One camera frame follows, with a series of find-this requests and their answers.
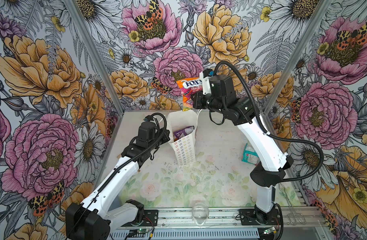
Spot white paper bag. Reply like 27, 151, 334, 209
167, 110, 199, 167

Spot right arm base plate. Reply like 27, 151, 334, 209
238, 208, 282, 226

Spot left black cable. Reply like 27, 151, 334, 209
94, 112, 168, 193

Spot metal tongs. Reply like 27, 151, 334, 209
279, 184, 307, 226

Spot red Fox's candy packet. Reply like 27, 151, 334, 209
176, 78, 202, 111

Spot teal snack packet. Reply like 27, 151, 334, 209
241, 143, 260, 165

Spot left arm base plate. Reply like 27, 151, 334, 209
122, 210, 159, 227

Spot aluminium front rail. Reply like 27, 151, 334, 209
70, 207, 325, 231

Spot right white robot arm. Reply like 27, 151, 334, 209
191, 70, 292, 224

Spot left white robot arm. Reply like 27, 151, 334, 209
65, 116, 170, 240

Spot right black corrugated cable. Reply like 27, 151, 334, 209
213, 60, 324, 183

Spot purple snack packet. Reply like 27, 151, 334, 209
173, 126, 195, 141

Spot clear plastic cup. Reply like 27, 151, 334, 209
191, 202, 209, 226

